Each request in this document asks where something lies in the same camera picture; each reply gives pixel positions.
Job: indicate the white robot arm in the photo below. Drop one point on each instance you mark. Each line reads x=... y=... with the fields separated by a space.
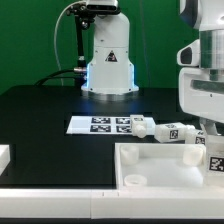
x=110 y=72

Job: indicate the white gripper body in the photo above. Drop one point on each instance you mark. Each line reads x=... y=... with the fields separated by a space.
x=200 y=95

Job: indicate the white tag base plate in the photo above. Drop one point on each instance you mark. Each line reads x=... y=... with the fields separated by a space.
x=99 y=125

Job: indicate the white obstacle fence rail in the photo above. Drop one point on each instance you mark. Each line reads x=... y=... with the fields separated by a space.
x=130 y=202

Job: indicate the white square tabletop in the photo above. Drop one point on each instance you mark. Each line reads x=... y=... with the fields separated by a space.
x=162 y=165

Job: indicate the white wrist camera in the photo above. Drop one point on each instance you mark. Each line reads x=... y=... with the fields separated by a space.
x=190 y=55

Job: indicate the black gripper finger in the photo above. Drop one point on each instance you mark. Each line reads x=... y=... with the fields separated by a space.
x=208 y=127

